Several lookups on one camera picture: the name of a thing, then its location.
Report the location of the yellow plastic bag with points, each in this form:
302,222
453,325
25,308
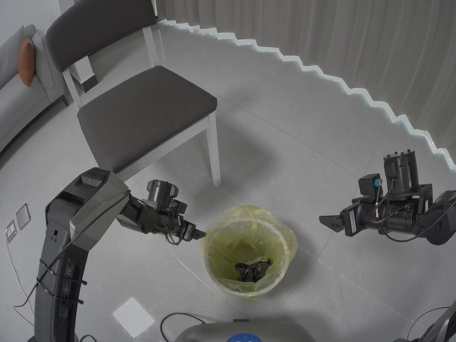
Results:
221,248

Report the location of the orange cushion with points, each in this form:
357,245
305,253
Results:
26,62

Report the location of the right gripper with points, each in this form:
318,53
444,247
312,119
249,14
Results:
370,217

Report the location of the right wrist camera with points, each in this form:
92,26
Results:
367,185

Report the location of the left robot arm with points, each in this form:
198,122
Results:
89,205

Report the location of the black plastic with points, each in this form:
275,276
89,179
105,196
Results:
253,271

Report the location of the pale grey sofa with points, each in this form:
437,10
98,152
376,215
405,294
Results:
21,105

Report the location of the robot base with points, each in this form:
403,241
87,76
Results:
213,333

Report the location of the white trash bin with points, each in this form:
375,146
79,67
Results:
274,284

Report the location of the white chair with grey seat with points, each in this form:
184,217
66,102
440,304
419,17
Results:
142,109

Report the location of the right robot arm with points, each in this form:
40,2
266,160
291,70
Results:
441,219

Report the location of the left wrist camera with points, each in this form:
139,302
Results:
180,207

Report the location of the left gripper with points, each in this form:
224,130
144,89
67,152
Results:
178,228

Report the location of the pale beige curtain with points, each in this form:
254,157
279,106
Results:
320,23

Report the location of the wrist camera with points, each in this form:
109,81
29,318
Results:
367,185
180,207

